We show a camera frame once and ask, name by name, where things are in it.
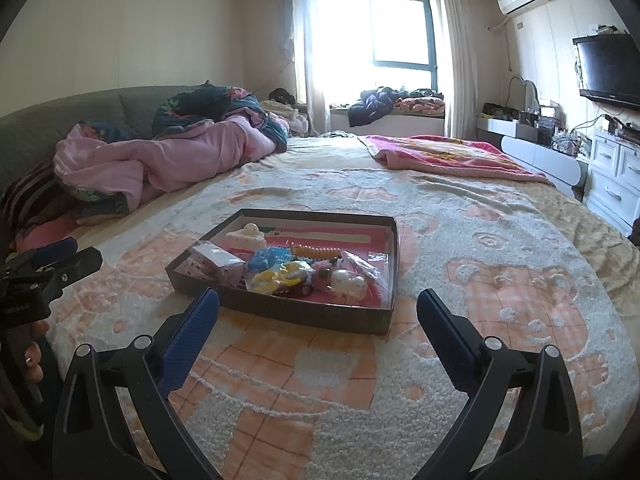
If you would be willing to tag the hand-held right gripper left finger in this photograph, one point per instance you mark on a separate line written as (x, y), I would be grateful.
(192, 340)

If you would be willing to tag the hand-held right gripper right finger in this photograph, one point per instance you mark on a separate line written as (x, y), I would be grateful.
(445, 340)

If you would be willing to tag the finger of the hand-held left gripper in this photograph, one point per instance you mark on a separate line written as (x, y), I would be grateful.
(52, 251)
(75, 266)

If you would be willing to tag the clear packet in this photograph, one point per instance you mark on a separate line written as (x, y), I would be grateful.
(215, 262)

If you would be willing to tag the clear plastic bag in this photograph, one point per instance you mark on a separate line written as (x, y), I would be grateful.
(375, 275)

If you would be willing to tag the yellow hair accessory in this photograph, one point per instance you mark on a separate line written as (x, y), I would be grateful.
(277, 277)

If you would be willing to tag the blue packet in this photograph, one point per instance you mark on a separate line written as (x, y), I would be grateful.
(267, 259)

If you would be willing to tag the pearl hair clip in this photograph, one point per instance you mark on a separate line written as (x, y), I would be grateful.
(349, 285)

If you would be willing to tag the white hair claw clip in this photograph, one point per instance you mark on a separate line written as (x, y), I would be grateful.
(245, 237)

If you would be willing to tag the shallow grey cardboard box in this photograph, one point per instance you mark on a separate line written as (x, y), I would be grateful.
(310, 312)

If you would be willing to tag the person's left hand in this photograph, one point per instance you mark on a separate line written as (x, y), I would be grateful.
(35, 355)

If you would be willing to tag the striped pillow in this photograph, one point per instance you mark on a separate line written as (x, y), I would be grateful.
(30, 200)

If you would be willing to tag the grey padded headboard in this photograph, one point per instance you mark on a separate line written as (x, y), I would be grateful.
(60, 120)

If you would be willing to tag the pink floral quilt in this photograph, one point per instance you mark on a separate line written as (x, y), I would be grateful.
(190, 160)

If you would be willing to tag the pink printed blanket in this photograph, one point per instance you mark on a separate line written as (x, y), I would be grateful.
(450, 157)

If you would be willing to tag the white desk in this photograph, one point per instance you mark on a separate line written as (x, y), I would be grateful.
(540, 157)

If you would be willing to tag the white drawer cabinet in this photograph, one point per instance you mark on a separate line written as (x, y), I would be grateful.
(612, 180)

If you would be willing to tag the floral cushion blanket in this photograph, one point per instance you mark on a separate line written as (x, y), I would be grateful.
(422, 104)

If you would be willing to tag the dark jacket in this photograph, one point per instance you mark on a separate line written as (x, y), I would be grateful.
(372, 105)

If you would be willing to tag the desk mirror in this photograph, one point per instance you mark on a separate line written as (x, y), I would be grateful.
(525, 95)

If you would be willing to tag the small dark cloth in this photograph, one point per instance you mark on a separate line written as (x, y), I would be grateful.
(281, 96)

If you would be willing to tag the black set-top box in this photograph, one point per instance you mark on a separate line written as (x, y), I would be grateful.
(625, 132)

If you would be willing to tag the white curtain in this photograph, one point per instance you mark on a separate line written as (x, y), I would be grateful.
(307, 60)
(457, 60)

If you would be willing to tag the window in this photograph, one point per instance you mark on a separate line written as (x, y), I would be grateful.
(400, 30)

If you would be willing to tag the black television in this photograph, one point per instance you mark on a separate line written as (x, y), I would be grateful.
(610, 70)

